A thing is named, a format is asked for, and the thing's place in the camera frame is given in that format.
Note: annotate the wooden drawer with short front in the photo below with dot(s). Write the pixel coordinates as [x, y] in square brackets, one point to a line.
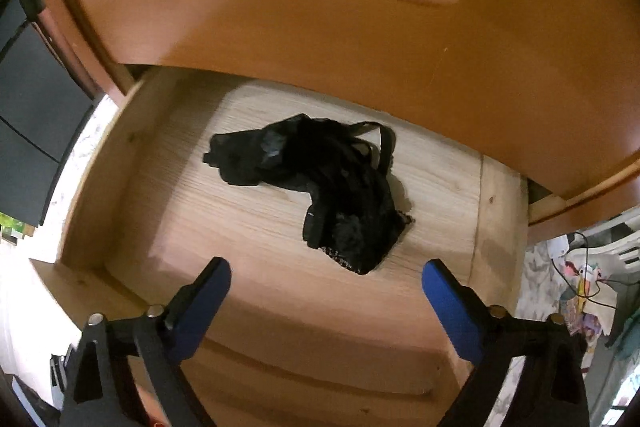
[325, 42]

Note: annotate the pile of colourful toys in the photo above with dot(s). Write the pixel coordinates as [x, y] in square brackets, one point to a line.
[585, 287]

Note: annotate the wooden nightstand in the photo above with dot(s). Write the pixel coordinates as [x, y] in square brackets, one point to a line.
[575, 207]

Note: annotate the black lace underwear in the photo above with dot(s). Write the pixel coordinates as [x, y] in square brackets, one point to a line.
[330, 187]

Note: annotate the green colourful boxes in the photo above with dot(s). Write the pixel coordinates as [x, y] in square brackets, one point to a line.
[12, 227]

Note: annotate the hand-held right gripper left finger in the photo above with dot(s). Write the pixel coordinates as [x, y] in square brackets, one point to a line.
[202, 307]

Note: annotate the white openwork chair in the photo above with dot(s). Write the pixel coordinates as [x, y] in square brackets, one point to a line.
[607, 242]

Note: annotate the dark grey wardrobe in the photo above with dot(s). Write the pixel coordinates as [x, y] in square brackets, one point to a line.
[40, 117]

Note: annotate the wooden drawer with tall front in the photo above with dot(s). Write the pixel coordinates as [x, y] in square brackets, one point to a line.
[225, 227]

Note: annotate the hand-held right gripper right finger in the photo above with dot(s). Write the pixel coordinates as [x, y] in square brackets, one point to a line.
[450, 307]

